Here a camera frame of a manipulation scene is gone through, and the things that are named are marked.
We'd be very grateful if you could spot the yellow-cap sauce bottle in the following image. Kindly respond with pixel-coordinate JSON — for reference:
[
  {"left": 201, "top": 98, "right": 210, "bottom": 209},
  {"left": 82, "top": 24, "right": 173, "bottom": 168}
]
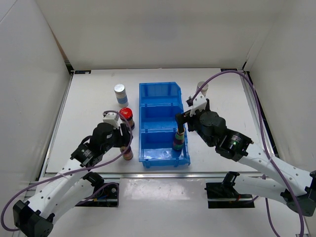
[
  {"left": 172, "top": 131, "right": 184, "bottom": 151},
  {"left": 120, "top": 146, "right": 133, "bottom": 160}
]

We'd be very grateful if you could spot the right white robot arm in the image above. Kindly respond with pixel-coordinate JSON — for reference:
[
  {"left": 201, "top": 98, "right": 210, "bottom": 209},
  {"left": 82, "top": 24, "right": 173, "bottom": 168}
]
[{"left": 175, "top": 99, "right": 316, "bottom": 217}]

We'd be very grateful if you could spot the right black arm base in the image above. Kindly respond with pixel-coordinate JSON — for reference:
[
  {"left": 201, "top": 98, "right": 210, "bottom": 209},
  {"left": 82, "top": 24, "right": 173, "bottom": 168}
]
[{"left": 204, "top": 171, "right": 255, "bottom": 209}]

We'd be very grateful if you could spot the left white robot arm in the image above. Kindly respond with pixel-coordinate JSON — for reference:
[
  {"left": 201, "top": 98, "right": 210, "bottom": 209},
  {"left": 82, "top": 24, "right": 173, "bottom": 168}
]
[{"left": 13, "top": 122, "right": 132, "bottom": 237}]

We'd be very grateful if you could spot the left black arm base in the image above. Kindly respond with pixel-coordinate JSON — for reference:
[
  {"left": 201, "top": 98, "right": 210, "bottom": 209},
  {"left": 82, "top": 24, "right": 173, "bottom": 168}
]
[{"left": 76, "top": 172, "right": 119, "bottom": 207}]

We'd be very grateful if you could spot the left red-lid sauce jar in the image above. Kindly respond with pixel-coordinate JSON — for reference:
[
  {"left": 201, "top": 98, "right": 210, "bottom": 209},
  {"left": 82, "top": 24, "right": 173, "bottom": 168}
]
[{"left": 119, "top": 107, "right": 135, "bottom": 130}]

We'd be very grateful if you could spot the blue plastic divided bin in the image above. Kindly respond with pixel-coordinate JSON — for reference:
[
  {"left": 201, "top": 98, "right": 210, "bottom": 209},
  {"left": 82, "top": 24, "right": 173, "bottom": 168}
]
[{"left": 138, "top": 82, "right": 191, "bottom": 168}]

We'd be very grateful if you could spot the right white shaker silver cap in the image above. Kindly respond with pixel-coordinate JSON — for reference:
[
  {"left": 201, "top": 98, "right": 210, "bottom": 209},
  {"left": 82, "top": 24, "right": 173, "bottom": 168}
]
[{"left": 196, "top": 81, "right": 208, "bottom": 97}]

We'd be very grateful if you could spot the white shaker silver cap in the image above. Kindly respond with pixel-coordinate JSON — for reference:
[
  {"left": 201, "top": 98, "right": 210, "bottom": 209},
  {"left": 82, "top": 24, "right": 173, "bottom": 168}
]
[
  {"left": 114, "top": 83, "right": 128, "bottom": 108},
  {"left": 196, "top": 81, "right": 208, "bottom": 97}
]

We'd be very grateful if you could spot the left white shaker silver cap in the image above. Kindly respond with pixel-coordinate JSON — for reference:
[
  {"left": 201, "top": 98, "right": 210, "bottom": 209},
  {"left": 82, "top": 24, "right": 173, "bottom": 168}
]
[{"left": 114, "top": 83, "right": 128, "bottom": 108}]

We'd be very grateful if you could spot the right black corner label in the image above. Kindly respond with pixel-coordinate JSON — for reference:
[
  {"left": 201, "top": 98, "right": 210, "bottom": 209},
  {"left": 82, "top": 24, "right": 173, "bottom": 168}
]
[{"left": 220, "top": 68, "right": 238, "bottom": 72}]

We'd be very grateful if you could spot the black corner label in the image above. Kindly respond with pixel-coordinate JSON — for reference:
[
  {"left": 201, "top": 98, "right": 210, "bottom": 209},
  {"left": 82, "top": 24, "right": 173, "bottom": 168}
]
[
  {"left": 74, "top": 70, "right": 91, "bottom": 75},
  {"left": 220, "top": 68, "right": 238, "bottom": 72}
]

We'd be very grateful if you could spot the left black corner label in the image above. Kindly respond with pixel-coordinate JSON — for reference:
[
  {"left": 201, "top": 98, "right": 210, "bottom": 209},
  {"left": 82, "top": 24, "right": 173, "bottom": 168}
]
[{"left": 74, "top": 70, "right": 91, "bottom": 75}]

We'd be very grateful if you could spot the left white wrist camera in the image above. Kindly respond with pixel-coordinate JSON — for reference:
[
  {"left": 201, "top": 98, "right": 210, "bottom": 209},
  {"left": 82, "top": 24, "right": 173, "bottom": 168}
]
[{"left": 103, "top": 112, "right": 119, "bottom": 129}]

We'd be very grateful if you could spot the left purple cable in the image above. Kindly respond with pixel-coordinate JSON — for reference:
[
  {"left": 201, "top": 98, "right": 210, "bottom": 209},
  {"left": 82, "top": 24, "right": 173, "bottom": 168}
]
[{"left": 0, "top": 110, "right": 133, "bottom": 232}]

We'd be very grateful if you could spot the purple cable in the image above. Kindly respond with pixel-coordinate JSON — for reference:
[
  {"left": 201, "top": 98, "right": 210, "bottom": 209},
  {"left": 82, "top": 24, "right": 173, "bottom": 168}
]
[
  {"left": 0, "top": 110, "right": 133, "bottom": 232},
  {"left": 187, "top": 70, "right": 306, "bottom": 237}
]

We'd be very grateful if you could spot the front aluminium rail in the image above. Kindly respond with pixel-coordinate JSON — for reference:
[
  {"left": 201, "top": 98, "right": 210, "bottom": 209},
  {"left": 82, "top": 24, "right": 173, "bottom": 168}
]
[{"left": 37, "top": 172, "right": 260, "bottom": 180}]

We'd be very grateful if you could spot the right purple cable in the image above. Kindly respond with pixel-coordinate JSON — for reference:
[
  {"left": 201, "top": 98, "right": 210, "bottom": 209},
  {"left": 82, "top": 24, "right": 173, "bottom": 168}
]
[{"left": 187, "top": 70, "right": 306, "bottom": 237}]

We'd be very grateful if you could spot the left aluminium side rail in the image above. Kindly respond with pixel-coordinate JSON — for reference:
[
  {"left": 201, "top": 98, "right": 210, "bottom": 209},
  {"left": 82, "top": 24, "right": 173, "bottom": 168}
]
[{"left": 35, "top": 72, "right": 74, "bottom": 181}]

